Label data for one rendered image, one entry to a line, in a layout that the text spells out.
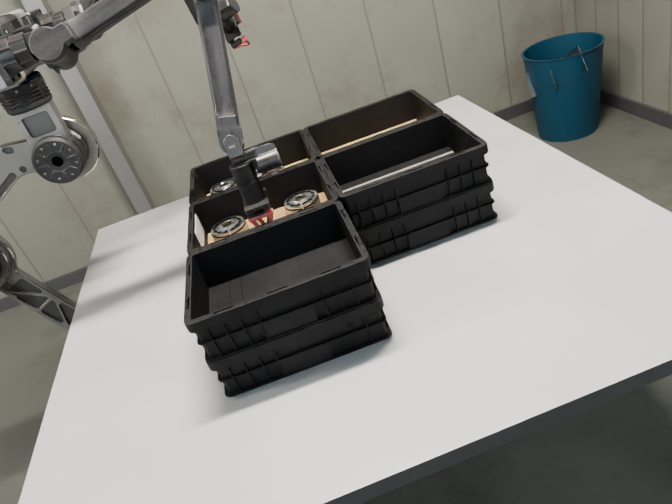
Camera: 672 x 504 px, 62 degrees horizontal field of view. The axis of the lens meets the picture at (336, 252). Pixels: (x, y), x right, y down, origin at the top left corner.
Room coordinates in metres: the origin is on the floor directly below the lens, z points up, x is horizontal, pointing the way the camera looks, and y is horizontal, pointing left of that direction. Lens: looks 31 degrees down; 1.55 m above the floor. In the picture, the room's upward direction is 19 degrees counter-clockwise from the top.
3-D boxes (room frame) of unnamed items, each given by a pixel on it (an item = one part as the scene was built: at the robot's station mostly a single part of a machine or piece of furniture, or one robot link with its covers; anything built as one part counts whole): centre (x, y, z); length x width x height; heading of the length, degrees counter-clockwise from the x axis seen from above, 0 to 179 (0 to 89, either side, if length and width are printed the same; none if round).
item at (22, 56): (1.49, 0.56, 1.45); 0.09 x 0.08 x 0.12; 4
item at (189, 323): (1.09, 0.14, 0.92); 0.40 x 0.30 x 0.02; 92
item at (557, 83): (2.98, -1.56, 0.27); 0.47 x 0.45 x 0.54; 4
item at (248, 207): (1.34, 0.15, 0.98); 0.10 x 0.07 x 0.07; 2
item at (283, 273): (1.09, 0.14, 0.87); 0.40 x 0.30 x 0.11; 92
